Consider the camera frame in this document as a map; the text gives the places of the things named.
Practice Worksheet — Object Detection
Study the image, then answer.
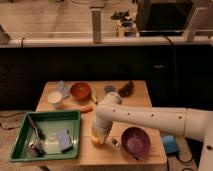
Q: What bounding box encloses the orange carrot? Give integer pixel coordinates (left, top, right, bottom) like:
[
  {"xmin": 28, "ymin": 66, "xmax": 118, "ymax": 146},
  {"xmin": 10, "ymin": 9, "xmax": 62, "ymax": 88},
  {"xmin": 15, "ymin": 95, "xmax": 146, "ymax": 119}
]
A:
[{"xmin": 80, "ymin": 106, "xmax": 93, "ymax": 113}]

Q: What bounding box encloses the white post left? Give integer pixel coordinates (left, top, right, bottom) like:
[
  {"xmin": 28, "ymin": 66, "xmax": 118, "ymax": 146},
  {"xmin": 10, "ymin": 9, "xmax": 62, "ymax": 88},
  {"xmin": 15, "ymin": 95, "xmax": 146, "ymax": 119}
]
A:
[{"xmin": 92, "ymin": 8, "xmax": 101, "ymax": 43}]

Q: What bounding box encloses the small metal clip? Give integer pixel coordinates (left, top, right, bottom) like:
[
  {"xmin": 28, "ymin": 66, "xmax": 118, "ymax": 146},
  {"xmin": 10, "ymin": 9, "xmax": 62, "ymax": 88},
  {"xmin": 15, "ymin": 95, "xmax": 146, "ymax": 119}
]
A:
[{"xmin": 111, "ymin": 138, "xmax": 120, "ymax": 147}]

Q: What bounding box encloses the orange bowl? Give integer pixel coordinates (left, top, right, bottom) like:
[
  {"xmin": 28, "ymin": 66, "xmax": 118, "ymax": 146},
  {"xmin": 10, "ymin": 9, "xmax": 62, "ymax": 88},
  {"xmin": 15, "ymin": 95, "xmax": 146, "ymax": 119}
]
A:
[{"xmin": 70, "ymin": 82, "xmax": 91, "ymax": 101}]

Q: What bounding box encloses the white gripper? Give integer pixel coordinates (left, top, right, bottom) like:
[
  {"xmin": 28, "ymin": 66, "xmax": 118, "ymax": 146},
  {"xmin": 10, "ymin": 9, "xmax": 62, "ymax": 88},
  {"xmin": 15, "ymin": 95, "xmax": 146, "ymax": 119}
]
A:
[{"xmin": 91, "ymin": 128, "xmax": 110, "ymax": 144}]

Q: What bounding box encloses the white paper cup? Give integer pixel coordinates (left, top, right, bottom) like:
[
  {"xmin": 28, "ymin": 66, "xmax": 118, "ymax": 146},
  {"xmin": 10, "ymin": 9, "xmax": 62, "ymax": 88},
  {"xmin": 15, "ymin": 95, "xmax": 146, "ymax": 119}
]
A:
[{"xmin": 47, "ymin": 91, "xmax": 63, "ymax": 109}]

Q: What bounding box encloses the purple bowl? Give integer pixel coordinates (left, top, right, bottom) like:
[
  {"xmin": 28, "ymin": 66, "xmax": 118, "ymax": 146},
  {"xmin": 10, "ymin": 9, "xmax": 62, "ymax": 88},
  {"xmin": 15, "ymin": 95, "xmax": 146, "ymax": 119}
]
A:
[{"xmin": 121, "ymin": 127, "xmax": 151, "ymax": 159}]

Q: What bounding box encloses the blue round object on floor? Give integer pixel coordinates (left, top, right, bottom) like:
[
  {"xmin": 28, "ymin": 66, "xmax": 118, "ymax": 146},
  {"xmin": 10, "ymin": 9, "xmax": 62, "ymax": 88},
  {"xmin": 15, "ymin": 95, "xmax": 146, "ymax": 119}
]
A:
[{"xmin": 162, "ymin": 135, "xmax": 180, "ymax": 155}]

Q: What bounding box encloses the white post right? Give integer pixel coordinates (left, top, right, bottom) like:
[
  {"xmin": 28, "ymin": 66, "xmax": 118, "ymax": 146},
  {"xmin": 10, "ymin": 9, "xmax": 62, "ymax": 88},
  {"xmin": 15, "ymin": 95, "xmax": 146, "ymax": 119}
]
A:
[{"xmin": 183, "ymin": 7, "xmax": 207, "ymax": 42}]

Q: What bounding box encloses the black monitor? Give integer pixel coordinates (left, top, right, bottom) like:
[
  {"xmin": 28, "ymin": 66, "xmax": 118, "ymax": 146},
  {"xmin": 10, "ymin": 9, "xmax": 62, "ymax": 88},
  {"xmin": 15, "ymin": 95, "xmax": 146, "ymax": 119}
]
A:
[{"xmin": 136, "ymin": 0, "xmax": 193, "ymax": 36}]

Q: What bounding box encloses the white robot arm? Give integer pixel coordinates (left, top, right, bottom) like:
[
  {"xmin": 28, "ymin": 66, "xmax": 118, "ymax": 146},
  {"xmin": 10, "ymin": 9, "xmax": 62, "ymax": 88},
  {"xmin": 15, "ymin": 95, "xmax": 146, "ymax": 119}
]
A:
[{"xmin": 92, "ymin": 92, "xmax": 213, "ymax": 171}]

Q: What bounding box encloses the blue sponge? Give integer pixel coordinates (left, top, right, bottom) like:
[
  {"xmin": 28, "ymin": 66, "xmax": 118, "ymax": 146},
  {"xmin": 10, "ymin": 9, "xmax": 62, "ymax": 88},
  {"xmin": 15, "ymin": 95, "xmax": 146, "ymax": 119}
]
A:
[{"xmin": 56, "ymin": 129, "xmax": 73, "ymax": 153}]

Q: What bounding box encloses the green plastic tray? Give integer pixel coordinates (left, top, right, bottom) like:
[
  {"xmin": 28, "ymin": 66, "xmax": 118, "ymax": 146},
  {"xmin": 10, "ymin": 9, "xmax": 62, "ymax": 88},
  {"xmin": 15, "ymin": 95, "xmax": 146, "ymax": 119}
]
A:
[{"xmin": 9, "ymin": 110, "xmax": 81, "ymax": 162}]

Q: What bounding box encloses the clear crumpled plastic bag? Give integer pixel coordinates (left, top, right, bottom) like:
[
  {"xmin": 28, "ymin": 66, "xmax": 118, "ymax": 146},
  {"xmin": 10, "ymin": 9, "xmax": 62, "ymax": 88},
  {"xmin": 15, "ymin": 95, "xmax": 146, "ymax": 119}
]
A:
[{"xmin": 57, "ymin": 81, "xmax": 70, "ymax": 99}]

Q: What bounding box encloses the white bottle in tray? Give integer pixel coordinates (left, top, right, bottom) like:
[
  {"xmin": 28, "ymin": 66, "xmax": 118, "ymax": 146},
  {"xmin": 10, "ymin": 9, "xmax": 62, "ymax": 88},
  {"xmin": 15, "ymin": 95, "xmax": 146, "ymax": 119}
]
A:
[{"xmin": 44, "ymin": 133, "xmax": 60, "ymax": 154}]

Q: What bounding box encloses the knife with wooden handle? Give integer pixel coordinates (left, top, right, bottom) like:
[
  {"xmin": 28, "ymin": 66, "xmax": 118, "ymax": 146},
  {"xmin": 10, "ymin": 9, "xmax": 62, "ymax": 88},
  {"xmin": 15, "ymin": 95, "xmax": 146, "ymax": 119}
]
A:
[{"xmin": 91, "ymin": 88, "xmax": 98, "ymax": 105}]

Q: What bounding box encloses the metal utensil in tray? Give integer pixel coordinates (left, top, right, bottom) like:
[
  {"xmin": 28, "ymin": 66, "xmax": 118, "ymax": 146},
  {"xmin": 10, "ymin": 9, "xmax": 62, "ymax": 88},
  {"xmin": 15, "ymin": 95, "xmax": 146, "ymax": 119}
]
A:
[{"xmin": 28, "ymin": 116, "xmax": 45, "ymax": 157}]

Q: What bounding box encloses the white post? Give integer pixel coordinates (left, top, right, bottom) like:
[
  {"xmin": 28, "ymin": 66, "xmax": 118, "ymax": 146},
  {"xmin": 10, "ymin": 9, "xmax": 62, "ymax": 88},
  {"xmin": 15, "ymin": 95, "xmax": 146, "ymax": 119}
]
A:
[
  {"xmin": 92, "ymin": 8, "xmax": 101, "ymax": 43},
  {"xmin": 183, "ymin": 7, "xmax": 207, "ymax": 42}
]

